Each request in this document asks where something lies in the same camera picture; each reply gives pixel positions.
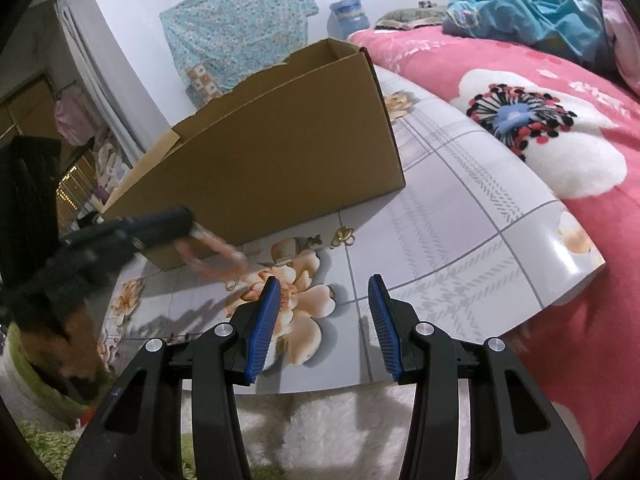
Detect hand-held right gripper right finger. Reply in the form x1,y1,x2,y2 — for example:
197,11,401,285
367,274,586,480

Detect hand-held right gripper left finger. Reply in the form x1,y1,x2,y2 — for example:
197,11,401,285
61,276,282,480

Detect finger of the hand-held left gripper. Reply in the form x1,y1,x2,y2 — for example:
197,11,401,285
132,232,194,256
117,206,195,241

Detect brown cardboard box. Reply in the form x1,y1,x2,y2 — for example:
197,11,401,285
100,37,406,273

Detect pink hanging garment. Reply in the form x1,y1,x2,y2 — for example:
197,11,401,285
54,85,98,146

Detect white curtain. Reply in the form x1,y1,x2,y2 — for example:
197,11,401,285
55,0,173,168

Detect teal floral hanging cloth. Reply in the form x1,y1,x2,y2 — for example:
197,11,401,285
160,0,320,108

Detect pink floral fleece blanket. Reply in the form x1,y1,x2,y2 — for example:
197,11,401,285
347,25,640,480

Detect green shaggy rug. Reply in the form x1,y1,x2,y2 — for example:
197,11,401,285
0,330,296,480

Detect blue water bottle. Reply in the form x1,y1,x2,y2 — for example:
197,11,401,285
327,0,371,41

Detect green patterned pillow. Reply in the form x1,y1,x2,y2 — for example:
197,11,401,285
374,4,451,31

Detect teal patterned blanket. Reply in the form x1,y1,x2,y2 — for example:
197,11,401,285
442,0,618,73

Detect lilac pink quilt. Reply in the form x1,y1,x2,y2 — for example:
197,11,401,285
597,0,640,96

